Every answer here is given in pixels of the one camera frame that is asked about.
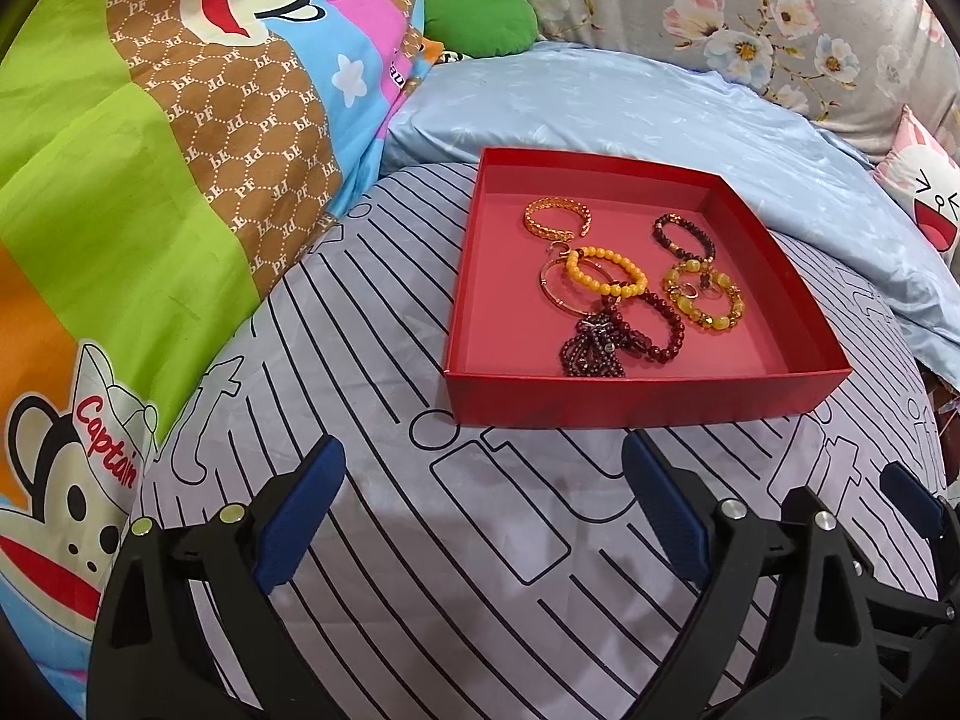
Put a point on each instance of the green cushion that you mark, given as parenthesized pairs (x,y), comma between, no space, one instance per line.
(480,15)

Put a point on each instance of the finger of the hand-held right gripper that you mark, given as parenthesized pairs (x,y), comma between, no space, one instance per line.
(922,645)
(911,495)

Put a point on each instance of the red cardboard box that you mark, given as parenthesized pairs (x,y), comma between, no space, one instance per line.
(525,390)

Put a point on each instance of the white and pink cartoon cushion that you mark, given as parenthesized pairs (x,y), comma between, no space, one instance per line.
(926,195)

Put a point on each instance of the colourful cartoon printed blanket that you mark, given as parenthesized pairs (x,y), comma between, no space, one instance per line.
(150,202)

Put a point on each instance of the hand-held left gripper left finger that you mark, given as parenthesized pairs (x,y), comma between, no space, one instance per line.
(300,517)

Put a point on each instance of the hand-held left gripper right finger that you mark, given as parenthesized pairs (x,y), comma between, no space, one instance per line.
(667,510)

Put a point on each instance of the light blue pillow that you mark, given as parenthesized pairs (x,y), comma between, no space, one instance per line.
(675,112)

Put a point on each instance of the thin gold bangle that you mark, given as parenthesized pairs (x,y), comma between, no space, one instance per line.
(541,285)

